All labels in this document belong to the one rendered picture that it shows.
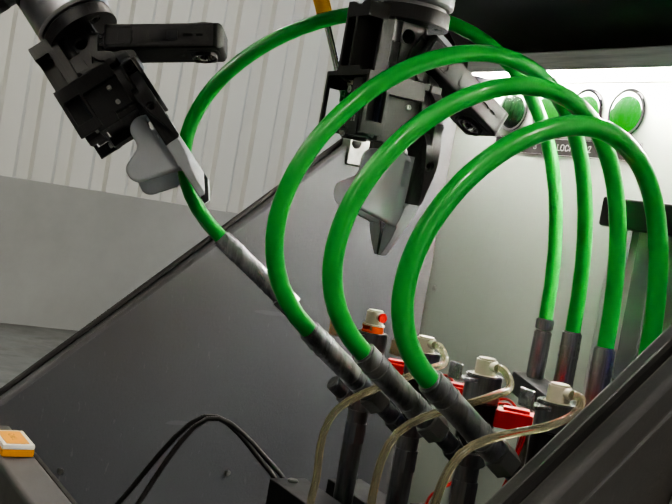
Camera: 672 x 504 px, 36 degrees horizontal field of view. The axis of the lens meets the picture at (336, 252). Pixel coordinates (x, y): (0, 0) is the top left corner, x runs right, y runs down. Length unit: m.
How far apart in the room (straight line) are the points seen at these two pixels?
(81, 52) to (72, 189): 6.34
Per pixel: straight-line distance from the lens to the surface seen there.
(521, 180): 1.21
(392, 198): 0.88
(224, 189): 7.60
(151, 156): 0.95
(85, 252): 7.40
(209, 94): 0.96
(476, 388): 0.77
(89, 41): 1.01
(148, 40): 0.99
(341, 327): 0.70
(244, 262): 0.96
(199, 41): 0.99
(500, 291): 1.21
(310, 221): 1.22
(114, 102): 0.97
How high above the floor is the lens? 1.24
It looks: 3 degrees down
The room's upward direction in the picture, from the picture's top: 10 degrees clockwise
